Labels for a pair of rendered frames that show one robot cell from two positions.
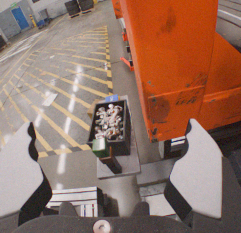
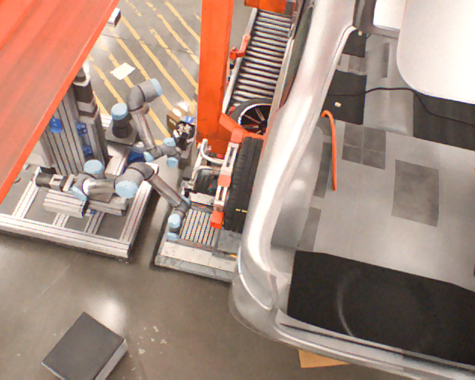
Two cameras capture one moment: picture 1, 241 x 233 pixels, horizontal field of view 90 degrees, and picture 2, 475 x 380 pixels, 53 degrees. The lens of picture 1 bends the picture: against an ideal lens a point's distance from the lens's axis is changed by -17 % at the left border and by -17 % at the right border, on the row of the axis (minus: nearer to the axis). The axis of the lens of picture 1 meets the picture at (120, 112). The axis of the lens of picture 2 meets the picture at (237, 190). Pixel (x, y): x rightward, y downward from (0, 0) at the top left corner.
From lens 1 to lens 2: 332 cm
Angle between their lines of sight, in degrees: 11
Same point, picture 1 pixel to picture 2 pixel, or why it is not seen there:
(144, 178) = (188, 174)
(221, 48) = (222, 127)
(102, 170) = not seen: hidden behind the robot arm
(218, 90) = (224, 139)
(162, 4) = (203, 116)
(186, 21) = (209, 120)
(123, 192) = (170, 182)
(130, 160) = (185, 153)
